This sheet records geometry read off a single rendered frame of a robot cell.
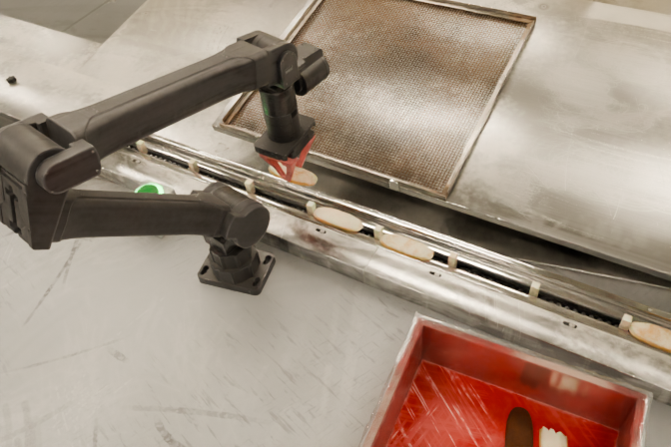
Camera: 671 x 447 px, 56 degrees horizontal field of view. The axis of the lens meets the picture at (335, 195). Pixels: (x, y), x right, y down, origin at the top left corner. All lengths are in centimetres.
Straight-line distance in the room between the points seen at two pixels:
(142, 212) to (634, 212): 79
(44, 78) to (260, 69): 77
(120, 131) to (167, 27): 107
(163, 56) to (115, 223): 93
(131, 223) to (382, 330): 44
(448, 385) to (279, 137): 47
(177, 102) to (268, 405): 47
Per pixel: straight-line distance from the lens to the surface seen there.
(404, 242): 111
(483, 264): 110
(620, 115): 130
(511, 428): 98
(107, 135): 80
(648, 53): 143
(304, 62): 101
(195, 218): 97
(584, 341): 104
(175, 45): 178
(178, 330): 111
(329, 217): 116
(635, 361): 104
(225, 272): 110
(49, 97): 154
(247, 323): 109
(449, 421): 98
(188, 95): 86
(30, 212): 78
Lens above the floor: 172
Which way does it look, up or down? 46 degrees down
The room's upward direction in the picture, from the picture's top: 6 degrees counter-clockwise
